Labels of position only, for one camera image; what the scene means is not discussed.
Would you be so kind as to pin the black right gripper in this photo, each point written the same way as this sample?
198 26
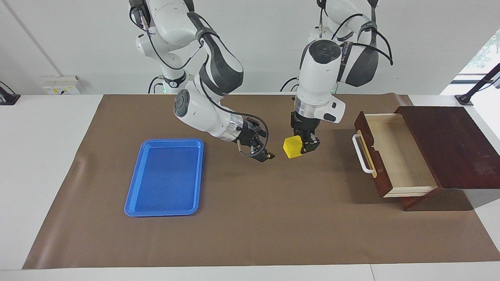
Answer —
248 134

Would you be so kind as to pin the blue plastic tray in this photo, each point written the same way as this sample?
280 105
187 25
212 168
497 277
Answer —
166 179

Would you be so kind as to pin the brown table mat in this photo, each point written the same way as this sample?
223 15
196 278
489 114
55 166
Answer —
273 218

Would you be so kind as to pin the black pole stand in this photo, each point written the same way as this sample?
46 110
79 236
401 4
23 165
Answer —
478 84

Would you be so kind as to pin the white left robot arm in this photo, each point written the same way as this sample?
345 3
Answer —
318 82

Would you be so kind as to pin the white wall socket box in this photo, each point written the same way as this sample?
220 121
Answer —
60 85

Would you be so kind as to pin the dark wooden cabinet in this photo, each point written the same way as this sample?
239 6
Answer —
461 148

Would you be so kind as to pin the yellow cube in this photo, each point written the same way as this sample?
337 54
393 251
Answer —
292 148

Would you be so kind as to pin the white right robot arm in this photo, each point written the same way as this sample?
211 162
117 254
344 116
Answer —
203 113

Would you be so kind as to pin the black clamp mount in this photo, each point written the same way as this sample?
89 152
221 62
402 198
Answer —
8 97

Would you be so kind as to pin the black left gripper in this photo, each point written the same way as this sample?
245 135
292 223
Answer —
306 125

